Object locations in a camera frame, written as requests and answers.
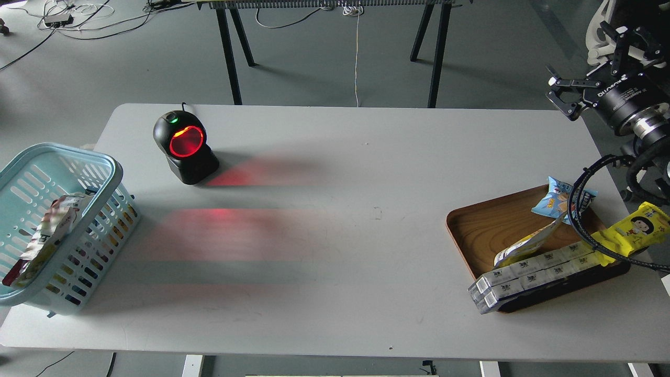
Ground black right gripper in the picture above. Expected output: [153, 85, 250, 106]
[546, 21, 668, 138]

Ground yellow white snack pouch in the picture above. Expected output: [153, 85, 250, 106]
[494, 212, 568, 268]

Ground white boxed snack pack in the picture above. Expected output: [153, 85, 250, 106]
[467, 242, 600, 314]

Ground brown wooden tray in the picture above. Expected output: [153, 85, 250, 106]
[445, 186, 630, 307]

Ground yellow cartoon snack bag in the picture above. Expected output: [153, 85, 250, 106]
[591, 202, 669, 257]

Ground light blue plastic basket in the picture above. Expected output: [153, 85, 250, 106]
[1, 143, 140, 316]

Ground red white snack bag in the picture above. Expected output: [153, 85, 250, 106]
[2, 192, 94, 289]

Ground black right arm cable loop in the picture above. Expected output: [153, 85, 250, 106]
[566, 154, 670, 273]

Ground black power adapter with cables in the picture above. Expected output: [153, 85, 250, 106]
[0, 0, 178, 72]

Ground black trestle table legs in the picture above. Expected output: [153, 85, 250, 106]
[196, 1, 456, 109]

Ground blue snack bag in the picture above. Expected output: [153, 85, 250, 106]
[531, 176, 598, 218]

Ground black barcode scanner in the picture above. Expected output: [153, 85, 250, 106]
[153, 102, 220, 185]

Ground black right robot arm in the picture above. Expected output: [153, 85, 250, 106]
[546, 21, 668, 206]

